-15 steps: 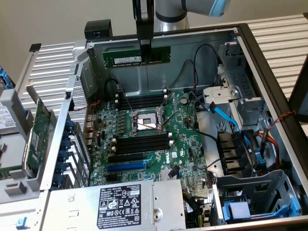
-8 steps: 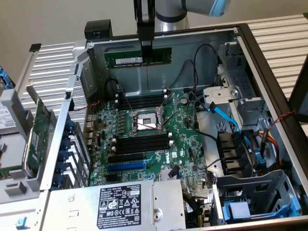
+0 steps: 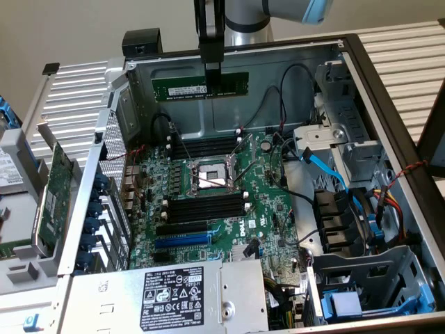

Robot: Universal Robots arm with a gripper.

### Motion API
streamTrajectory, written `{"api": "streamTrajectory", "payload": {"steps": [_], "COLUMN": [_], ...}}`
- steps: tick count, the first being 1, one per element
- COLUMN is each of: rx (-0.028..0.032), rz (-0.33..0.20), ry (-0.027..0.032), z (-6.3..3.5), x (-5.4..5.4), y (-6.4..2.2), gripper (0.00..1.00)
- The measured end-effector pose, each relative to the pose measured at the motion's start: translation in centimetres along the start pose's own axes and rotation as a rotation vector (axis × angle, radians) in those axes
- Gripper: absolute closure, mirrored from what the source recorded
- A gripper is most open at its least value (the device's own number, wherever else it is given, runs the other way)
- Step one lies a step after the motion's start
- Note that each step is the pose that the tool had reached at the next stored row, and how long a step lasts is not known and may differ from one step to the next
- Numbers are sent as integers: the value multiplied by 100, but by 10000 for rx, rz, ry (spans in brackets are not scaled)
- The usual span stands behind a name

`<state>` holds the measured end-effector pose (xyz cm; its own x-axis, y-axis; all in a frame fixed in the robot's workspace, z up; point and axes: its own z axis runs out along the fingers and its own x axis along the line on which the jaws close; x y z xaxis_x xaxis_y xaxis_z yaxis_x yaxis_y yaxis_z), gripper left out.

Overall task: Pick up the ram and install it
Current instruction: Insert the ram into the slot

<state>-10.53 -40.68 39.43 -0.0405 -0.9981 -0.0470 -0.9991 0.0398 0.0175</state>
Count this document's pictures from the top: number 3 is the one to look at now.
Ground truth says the thin black wire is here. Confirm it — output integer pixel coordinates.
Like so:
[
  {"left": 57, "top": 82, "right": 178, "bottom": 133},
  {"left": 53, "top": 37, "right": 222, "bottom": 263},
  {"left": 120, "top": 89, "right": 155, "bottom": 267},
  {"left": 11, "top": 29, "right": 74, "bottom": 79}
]
[{"left": 243, "top": 85, "right": 286, "bottom": 132}]

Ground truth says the CPU socket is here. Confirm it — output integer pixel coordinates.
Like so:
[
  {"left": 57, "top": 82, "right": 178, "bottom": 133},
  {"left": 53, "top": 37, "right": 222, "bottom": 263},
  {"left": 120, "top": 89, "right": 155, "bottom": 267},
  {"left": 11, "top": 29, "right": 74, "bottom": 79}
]
[{"left": 186, "top": 152, "right": 243, "bottom": 199}]

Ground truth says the yellow red power wire bundle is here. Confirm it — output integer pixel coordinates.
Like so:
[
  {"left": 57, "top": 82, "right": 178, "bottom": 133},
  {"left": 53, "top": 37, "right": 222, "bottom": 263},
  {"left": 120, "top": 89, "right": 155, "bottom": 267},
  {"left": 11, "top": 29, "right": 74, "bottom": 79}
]
[{"left": 373, "top": 186, "right": 407, "bottom": 241}]

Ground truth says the small black box device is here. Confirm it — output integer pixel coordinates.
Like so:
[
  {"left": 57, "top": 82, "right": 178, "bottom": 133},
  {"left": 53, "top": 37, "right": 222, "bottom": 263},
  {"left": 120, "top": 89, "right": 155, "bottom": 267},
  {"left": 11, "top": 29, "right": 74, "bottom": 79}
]
[{"left": 122, "top": 29, "right": 163, "bottom": 59}]

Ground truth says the green expansion card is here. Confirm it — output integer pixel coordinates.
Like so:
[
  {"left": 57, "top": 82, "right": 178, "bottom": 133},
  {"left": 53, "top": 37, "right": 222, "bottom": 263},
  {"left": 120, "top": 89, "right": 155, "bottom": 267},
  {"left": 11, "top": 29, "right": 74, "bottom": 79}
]
[{"left": 31, "top": 120, "right": 83, "bottom": 257}]

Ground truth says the long red black twisted wire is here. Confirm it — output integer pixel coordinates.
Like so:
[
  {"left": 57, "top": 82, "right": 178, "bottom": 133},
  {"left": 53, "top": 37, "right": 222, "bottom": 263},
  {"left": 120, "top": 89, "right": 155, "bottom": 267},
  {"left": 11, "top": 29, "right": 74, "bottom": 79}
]
[{"left": 387, "top": 159, "right": 429, "bottom": 191}]

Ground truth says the silver power supply unit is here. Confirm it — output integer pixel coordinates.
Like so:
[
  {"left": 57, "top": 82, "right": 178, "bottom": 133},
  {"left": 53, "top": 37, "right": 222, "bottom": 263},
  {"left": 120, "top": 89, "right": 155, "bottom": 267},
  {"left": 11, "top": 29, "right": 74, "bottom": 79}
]
[{"left": 58, "top": 259, "right": 270, "bottom": 334}]

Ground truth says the black case fan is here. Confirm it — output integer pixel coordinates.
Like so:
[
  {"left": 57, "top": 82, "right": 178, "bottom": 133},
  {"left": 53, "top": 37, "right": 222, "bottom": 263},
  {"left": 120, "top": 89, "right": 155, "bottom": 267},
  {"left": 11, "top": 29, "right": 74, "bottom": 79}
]
[{"left": 312, "top": 189, "right": 371, "bottom": 257}]

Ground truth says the blue expansion slot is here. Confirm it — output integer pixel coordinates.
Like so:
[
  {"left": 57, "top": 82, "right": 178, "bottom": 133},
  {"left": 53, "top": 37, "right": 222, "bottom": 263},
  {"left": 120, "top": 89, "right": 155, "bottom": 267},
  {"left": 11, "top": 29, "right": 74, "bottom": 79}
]
[{"left": 155, "top": 233, "right": 212, "bottom": 249}]

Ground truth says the grey parts rack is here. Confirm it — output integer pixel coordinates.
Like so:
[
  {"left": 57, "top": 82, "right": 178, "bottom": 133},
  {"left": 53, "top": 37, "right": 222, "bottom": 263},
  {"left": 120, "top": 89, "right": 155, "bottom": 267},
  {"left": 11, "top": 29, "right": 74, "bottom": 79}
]
[{"left": 0, "top": 128, "right": 72, "bottom": 296}]

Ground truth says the short red black twisted wire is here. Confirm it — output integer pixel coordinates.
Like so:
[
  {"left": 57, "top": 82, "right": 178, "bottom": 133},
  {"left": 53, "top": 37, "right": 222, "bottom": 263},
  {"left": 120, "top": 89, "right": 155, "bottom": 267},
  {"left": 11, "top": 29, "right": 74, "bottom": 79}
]
[{"left": 106, "top": 145, "right": 146, "bottom": 161}]

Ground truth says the silver hard disk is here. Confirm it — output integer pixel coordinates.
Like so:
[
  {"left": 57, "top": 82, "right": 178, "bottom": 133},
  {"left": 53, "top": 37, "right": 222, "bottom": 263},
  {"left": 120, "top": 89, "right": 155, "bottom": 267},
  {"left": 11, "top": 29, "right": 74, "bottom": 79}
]
[{"left": 0, "top": 146, "right": 24, "bottom": 194}]

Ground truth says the blue fan clip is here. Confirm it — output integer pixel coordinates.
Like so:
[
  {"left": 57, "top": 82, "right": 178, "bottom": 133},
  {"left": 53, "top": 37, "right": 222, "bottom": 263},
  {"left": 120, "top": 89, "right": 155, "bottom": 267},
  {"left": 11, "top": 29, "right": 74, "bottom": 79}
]
[{"left": 366, "top": 214, "right": 383, "bottom": 244}]

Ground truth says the thick black wire loop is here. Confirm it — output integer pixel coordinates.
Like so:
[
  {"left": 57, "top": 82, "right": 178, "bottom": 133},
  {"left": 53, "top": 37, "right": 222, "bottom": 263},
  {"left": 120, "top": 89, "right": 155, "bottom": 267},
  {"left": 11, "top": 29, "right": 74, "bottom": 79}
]
[{"left": 151, "top": 113, "right": 175, "bottom": 140}]

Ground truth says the silver socket cover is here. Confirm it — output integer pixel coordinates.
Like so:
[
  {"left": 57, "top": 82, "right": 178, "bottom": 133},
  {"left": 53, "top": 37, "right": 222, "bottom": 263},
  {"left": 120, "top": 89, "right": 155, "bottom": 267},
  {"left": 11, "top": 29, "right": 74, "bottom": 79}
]
[{"left": 227, "top": 133, "right": 259, "bottom": 163}]

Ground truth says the silver chipset heat sink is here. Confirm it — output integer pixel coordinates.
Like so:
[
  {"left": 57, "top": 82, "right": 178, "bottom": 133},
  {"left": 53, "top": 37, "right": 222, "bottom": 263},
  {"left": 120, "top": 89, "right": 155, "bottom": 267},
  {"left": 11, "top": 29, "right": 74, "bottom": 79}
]
[{"left": 229, "top": 243, "right": 261, "bottom": 261}]

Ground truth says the dark panel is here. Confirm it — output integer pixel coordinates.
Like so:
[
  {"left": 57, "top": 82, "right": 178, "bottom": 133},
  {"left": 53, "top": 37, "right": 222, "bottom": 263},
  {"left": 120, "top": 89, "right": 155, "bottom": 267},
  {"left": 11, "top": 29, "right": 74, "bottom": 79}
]
[{"left": 416, "top": 78, "right": 445, "bottom": 178}]

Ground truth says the blue plastic bracket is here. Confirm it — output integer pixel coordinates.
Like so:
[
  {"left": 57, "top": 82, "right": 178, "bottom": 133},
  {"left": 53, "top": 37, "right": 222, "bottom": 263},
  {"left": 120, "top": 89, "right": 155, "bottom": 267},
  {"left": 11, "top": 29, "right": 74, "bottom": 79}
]
[{"left": 0, "top": 96, "right": 18, "bottom": 132}]

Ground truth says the open metal PC case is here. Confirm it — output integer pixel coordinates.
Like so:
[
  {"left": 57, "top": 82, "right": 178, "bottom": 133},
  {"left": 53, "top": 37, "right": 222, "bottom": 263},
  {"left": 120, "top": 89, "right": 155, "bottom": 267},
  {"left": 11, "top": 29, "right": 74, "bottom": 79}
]
[{"left": 57, "top": 33, "right": 445, "bottom": 334}]

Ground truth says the black wire across motherboard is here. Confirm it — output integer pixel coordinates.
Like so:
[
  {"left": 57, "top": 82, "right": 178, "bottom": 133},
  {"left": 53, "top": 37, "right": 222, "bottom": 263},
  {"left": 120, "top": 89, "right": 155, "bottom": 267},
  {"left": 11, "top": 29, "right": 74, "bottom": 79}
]
[{"left": 269, "top": 132, "right": 316, "bottom": 207}]

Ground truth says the silver locking lever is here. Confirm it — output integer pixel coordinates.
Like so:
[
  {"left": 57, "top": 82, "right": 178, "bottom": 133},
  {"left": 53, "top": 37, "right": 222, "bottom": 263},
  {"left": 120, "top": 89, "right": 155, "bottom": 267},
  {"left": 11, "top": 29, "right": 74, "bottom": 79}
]
[
  {"left": 172, "top": 125, "right": 195, "bottom": 166},
  {"left": 233, "top": 162, "right": 259, "bottom": 184}
]

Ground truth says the power supply wire bundle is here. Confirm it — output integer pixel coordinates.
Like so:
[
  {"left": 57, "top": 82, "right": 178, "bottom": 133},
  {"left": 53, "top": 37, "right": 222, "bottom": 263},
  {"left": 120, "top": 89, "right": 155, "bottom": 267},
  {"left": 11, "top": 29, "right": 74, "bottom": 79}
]
[{"left": 263, "top": 276, "right": 303, "bottom": 331}]

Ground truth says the blue disk caddy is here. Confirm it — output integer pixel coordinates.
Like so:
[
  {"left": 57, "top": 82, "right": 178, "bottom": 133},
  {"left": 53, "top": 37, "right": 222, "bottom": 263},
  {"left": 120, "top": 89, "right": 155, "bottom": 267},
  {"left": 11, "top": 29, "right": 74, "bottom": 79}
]
[{"left": 321, "top": 283, "right": 435, "bottom": 321}]

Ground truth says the tall metal disk bay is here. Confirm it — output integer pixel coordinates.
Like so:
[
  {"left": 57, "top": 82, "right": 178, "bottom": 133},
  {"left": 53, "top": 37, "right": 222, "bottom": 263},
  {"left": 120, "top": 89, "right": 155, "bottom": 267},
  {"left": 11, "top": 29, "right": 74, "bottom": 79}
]
[{"left": 293, "top": 61, "right": 387, "bottom": 191}]

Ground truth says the low metal disk bay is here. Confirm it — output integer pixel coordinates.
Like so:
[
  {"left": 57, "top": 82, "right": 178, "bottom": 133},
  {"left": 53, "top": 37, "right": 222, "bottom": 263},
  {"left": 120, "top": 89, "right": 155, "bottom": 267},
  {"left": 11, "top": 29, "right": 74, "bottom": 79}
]
[{"left": 305, "top": 245, "right": 437, "bottom": 324}]

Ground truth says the black looped wire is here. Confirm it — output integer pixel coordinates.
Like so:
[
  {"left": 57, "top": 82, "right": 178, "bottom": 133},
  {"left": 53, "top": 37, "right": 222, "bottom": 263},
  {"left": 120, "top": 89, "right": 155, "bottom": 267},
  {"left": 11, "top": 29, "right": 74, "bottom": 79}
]
[{"left": 280, "top": 63, "right": 316, "bottom": 135}]

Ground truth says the black angled plug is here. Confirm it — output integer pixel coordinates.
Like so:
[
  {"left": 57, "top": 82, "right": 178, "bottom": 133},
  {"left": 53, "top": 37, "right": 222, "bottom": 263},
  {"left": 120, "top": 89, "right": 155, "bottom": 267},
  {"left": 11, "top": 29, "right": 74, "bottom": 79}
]
[{"left": 243, "top": 238, "right": 261, "bottom": 258}]

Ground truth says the small green circuit board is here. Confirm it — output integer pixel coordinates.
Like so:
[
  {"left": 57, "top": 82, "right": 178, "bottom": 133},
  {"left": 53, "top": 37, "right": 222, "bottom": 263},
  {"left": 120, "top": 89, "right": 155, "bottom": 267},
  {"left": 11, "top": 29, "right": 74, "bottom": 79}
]
[{"left": 0, "top": 238, "right": 33, "bottom": 260}]

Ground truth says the blue SATA wire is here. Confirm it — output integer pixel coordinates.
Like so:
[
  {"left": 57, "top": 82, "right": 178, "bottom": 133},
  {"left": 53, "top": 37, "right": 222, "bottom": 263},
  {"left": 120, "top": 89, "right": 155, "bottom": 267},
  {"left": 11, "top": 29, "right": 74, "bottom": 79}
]
[{"left": 302, "top": 146, "right": 371, "bottom": 227}]

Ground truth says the green RAM stick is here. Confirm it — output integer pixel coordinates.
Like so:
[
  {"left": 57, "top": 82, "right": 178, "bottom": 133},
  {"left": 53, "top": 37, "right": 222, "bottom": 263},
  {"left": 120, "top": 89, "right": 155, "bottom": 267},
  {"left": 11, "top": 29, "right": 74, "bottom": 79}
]
[{"left": 152, "top": 72, "right": 250, "bottom": 103}]

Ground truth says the green Dell motherboard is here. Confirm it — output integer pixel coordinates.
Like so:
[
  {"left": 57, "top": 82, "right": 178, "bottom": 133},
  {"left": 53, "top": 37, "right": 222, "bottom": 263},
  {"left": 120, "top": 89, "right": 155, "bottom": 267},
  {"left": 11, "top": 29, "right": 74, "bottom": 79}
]
[{"left": 128, "top": 130, "right": 307, "bottom": 279}]

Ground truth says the blue case latch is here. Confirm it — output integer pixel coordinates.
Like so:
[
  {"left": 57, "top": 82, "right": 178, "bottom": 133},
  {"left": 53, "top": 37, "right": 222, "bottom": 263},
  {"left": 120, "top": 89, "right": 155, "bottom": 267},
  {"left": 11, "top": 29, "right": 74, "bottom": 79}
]
[{"left": 23, "top": 312, "right": 41, "bottom": 331}]

